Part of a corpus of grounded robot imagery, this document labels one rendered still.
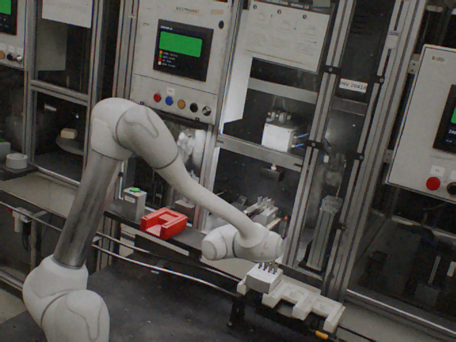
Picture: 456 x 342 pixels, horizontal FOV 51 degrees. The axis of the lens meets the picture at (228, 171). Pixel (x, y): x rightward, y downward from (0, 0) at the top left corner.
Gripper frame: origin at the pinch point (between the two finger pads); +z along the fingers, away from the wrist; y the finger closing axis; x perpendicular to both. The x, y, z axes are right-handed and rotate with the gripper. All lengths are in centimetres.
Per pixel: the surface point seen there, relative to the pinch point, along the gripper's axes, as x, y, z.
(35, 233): 89, -28, -37
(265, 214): -3.7, 2.4, -0.9
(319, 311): -40, -14, -27
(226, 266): 62, -102, 119
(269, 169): 0.9, 19.7, 5.0
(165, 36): 47, 67, -15
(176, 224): 24.7, -4.6, -23.8
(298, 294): -30.0, -13.6, -22.5
